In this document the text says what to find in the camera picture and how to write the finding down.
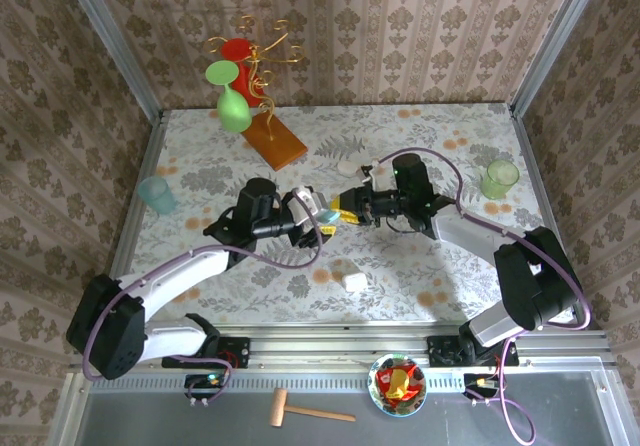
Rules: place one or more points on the light blue earbud case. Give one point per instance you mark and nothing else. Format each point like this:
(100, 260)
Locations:
(327, 214)

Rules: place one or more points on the white oval earbud case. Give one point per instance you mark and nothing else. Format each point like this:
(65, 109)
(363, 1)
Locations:
(345, 167)

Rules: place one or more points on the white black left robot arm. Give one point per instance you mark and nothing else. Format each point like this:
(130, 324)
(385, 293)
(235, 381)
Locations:
(175, 276)

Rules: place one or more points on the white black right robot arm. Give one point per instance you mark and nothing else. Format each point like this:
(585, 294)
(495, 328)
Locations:
(540, 276)

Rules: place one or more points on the white square earbud case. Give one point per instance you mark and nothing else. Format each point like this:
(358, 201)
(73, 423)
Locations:
(354, 281)

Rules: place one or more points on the green plastic tumbler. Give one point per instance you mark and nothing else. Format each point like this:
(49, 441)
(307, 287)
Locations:
(500, 178)

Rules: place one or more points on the green plastic wine glass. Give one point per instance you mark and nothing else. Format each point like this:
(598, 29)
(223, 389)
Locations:
(232, 111)

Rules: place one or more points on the blue plastic tumbler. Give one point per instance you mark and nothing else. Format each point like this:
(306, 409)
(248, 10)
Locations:
(157, 196)

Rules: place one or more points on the red plastic wine glass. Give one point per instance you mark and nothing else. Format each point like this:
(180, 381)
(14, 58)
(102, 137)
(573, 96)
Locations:
(236, 48)

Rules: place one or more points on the red yellow snack packet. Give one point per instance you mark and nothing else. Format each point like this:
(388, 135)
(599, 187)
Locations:
(397, 378)

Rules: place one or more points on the patterned round bowl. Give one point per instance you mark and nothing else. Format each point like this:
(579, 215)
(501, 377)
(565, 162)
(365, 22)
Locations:
(380, 401)

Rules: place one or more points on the small wooden mallet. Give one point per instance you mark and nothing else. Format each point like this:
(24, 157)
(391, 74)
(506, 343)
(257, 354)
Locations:
(280, 408)

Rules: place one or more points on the grey metal shelf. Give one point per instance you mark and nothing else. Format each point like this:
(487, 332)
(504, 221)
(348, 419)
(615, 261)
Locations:
(150, 421)

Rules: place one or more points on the aluminium table side rail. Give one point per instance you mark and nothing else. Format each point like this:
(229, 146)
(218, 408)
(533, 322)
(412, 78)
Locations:
(140, 191)
(540, 191)

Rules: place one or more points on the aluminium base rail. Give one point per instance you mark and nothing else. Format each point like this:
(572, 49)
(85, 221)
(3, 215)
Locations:
(340, 351)

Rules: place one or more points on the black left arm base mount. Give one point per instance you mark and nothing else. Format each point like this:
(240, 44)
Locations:
(235, 351)

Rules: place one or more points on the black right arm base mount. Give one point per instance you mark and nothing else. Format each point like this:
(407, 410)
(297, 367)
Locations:
(440, 352)

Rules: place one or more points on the aluminium frame post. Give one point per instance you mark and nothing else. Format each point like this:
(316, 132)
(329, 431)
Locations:
(555, 41)
(110, 41)

